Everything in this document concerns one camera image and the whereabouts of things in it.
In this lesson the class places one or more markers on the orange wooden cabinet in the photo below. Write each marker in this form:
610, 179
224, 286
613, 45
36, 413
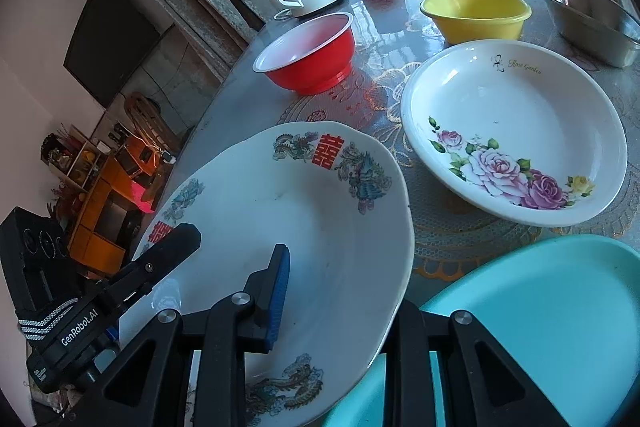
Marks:
100, 207

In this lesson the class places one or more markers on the white shelf with ornaments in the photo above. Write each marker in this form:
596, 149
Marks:
70, 157

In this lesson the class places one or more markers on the red plastic bowl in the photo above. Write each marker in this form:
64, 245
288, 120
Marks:
320, 67

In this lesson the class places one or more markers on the turquoise plastic plate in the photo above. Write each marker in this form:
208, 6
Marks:
550, 307

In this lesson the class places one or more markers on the stainless steel basin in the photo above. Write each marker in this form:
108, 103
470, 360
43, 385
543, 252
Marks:
590, 32

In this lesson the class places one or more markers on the wooden chair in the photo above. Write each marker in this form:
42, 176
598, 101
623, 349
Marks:
147, 117

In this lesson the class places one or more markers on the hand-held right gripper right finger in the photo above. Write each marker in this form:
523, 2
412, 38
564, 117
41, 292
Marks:
412, 342

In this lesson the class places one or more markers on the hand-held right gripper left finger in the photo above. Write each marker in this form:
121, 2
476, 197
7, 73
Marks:
277, 297

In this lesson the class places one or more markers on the black flat television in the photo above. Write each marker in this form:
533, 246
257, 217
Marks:
110, 42

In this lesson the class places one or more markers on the white plate with red print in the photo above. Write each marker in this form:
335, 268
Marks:
310, 227

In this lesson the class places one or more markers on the white plate with rose print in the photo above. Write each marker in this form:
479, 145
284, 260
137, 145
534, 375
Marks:
500, 107

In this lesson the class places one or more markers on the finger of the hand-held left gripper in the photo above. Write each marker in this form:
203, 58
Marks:
160, 252

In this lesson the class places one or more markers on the yellow plastic bowl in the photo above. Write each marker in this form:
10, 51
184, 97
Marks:
475, 29

